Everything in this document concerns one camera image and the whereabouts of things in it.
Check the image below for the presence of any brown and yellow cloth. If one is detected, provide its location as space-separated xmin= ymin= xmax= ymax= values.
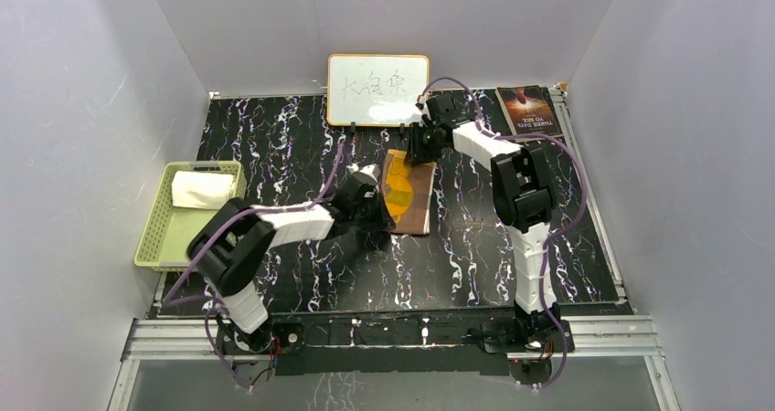
xmin=381 ymin=149 xmax=437 ymax=236

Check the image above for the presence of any white towel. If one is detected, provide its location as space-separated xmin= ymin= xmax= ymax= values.
xmin=171 ymin=171 xmax=237 ymax=210

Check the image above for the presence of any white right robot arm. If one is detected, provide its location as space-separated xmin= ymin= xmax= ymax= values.
xmin=405 ymin=94 xmax=557 ymax=314

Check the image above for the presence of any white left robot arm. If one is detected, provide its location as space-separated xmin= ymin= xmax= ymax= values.
xmin=186 ymin=164 xmax=395 ymax=353

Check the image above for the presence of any small framed whiteboard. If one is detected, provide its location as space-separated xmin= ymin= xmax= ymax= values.
xmin=326 ymin=54 xmax=430 ymax=127

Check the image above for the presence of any dark paperback book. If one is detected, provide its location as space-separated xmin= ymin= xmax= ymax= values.
xmin=495 ymin=85 xmax=563 ymax=137

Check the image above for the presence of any green perforated plastic basket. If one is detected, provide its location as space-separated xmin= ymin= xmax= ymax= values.
xmin=133 ymin=161 xmax=247 ymax=272

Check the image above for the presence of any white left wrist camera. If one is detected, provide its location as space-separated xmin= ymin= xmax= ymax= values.
xmin=346 ymin=163 xmax=380 ymax=184

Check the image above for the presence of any aluminium base frame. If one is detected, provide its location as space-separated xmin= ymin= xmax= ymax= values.
xmin=109 ymin=311 xmax=679 ymax=410

